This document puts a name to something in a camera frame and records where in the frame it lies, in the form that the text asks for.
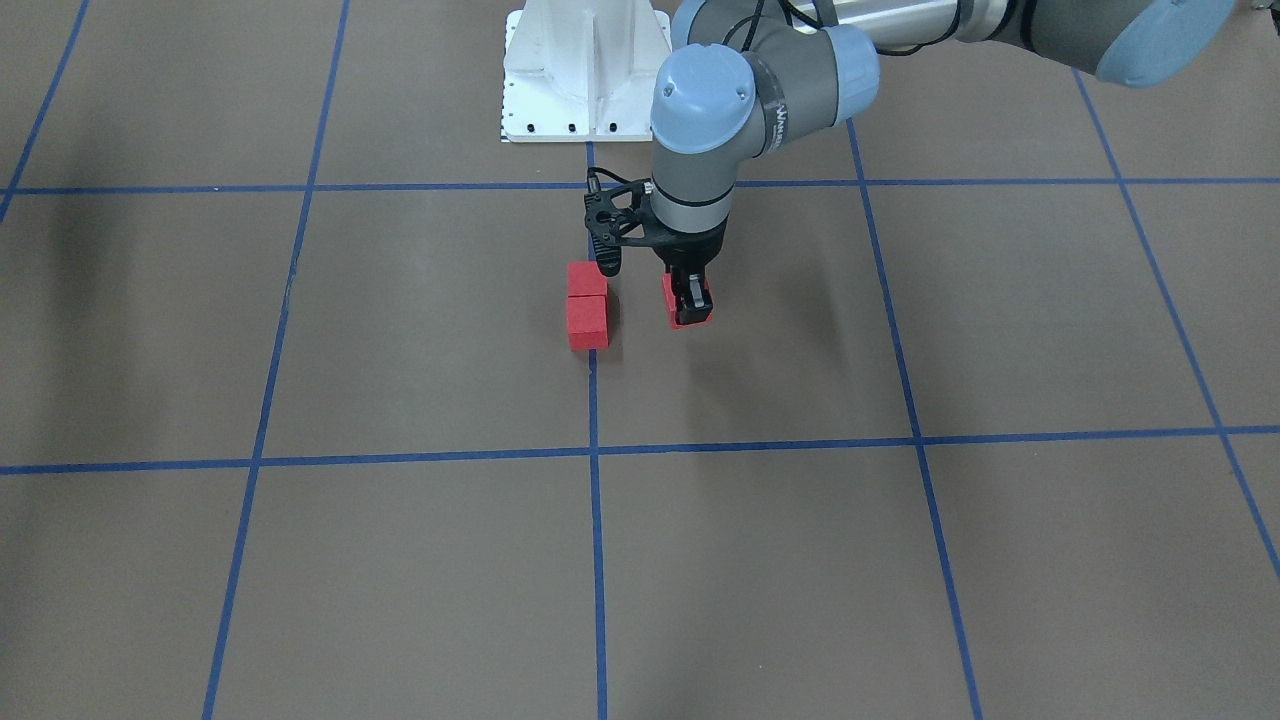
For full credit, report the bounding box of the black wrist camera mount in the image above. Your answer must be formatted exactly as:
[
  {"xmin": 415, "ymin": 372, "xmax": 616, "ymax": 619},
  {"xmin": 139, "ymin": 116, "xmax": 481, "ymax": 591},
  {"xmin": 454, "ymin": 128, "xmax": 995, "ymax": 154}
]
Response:
[{"xmin": 584, "ymin": 167, "xmax": 660, "ymax": 278}]

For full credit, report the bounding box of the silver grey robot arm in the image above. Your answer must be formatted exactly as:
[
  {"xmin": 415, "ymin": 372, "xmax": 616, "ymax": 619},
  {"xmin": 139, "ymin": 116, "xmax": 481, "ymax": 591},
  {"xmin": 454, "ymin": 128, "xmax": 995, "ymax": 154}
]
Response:
[{"xmin": 649, "ymin": 1, "xmax": 1233, "ymax": 325}]

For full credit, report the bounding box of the black camera cable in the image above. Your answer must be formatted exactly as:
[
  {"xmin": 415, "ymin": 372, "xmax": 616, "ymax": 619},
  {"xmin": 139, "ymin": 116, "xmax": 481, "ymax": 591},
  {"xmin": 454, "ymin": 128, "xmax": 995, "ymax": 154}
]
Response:
[{"xmin": 721, "ymin": 0, "xmax": 961, "ymax": 56}]

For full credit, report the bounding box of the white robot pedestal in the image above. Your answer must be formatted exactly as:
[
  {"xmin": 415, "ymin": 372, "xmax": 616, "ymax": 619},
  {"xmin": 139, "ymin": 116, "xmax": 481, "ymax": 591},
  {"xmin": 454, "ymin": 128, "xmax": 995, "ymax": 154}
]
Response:
[{"xmin": 500, "ymin": 1, "xmax": 672, "ymax": 143}]

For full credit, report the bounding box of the red block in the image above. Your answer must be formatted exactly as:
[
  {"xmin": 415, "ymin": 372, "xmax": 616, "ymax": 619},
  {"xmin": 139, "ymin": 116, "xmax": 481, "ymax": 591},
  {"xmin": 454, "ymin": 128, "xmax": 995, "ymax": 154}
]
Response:
[
  {"xmin": 660, "ymin": 272, "xmax": 716, "ymax": 331},
  {"xmin": 566, "ymin": 261, "xmax": 609, "ymax": 299},
  {"xmin": 564, "ymin": 295, "xmax": 611, "ymax": 352}
]

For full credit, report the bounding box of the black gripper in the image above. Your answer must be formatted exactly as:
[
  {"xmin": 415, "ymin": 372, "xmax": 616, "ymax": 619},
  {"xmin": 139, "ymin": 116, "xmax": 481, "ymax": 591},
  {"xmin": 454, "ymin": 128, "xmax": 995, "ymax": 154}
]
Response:
[{"xmin": 654, "ymin": 225, "xmax": 727, "ymax": 323}]

